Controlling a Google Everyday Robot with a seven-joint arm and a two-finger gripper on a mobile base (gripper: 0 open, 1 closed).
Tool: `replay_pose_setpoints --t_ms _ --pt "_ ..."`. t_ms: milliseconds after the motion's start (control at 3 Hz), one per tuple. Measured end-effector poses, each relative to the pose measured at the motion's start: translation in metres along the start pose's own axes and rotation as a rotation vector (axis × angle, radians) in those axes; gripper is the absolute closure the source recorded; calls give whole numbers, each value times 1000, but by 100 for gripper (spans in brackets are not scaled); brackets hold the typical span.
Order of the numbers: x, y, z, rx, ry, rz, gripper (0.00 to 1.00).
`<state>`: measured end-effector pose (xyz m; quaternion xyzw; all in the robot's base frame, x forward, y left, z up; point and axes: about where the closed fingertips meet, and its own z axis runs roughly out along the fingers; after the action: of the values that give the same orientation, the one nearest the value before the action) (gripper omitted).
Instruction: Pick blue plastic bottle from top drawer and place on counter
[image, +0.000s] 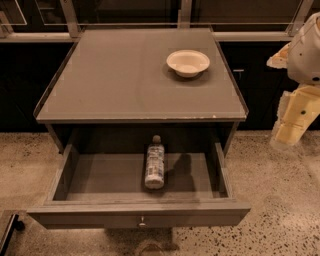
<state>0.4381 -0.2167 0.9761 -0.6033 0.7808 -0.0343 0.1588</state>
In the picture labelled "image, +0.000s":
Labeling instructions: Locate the round metal drawer knob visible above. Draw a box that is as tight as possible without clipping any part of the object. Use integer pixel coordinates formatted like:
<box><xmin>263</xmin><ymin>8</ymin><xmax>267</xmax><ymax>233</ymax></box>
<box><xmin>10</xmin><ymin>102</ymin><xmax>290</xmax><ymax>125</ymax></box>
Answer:
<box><xmin>138</xmin><ymin>216</ymin><xmax>147</xmax><ymax>228</ymax></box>

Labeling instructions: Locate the metal railing frame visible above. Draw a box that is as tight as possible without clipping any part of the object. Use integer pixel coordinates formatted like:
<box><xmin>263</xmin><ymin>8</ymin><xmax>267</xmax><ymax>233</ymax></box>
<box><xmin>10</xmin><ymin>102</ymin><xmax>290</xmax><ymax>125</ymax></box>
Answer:
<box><xmin>0</xmin><ymin>0</ymin><xmax>320</xmax><ymax>42</ymax></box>

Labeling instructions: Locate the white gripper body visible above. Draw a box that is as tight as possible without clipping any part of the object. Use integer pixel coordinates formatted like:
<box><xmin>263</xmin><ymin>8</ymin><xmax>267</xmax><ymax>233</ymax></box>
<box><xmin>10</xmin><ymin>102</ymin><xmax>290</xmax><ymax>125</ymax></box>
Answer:
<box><xmin>287</xmin><ymin>12</ymin><xmax>320</xmax><ymax>85</ymax></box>

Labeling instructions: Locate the clear plastic water bottle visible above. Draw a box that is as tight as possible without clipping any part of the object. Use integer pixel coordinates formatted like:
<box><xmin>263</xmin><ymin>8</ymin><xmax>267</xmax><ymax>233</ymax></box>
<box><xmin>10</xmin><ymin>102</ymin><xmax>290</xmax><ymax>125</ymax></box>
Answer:
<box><xmin>144</xmin><ymin>135</ymin><xmax>165</xmax><ymax>189</ymax></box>

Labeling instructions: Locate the open grey top drawer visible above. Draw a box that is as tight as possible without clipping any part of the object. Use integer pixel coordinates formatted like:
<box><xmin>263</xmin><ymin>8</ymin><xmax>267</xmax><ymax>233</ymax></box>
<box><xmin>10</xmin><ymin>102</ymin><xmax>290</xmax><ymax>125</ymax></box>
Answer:
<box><xmin>27</xmin><ymin>143</ymin><xmax>250</xmax><ymax>229</ymax></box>

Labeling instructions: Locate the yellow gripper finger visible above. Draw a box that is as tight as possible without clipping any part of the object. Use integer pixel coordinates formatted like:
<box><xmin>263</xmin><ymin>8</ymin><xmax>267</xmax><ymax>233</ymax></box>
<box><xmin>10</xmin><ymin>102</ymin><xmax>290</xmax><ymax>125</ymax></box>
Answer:
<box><xmin>266</xmin><ymin>44</ymin><xmax>290</xmax><ymax>69</ymax></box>
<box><xmin>270</xmin><ymin>84</ymin><xmax>320</xmax><ymax>149</ymax></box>

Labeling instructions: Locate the black wheeled cart corner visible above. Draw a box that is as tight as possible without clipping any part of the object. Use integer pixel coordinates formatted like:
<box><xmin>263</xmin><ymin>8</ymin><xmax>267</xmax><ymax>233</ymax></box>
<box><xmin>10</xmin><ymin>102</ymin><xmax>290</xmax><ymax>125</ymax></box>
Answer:
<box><xmin>0</xmin><ymin>210</ymin><xmax>25</xmax><ymax>256</ymax></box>

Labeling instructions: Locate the white paper bowl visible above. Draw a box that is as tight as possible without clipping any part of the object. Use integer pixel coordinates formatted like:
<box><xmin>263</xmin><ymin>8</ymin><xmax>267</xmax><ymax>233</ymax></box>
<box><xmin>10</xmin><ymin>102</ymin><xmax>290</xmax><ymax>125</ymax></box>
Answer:
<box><xmin>166</xmin><ymin>50</ymin><xmax>210</xmax><ymax>78</ymax></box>

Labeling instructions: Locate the floor drain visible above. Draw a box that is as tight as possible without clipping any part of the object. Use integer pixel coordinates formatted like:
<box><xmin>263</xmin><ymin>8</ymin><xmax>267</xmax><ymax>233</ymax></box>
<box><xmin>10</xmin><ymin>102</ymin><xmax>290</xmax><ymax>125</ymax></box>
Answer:
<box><xmin>138</xmin><ymin>244</ymin><xmax>165</xmax><ymax>256</ymax></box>

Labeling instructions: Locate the grey cabinet with counter top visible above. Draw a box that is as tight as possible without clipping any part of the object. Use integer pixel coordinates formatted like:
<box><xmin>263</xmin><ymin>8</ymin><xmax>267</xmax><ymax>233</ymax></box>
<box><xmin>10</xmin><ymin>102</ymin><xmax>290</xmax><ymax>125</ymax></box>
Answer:
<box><xmin>34</xmin><ymin>28</ymin><xmax>248</xmax><ymax>149</ymax></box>

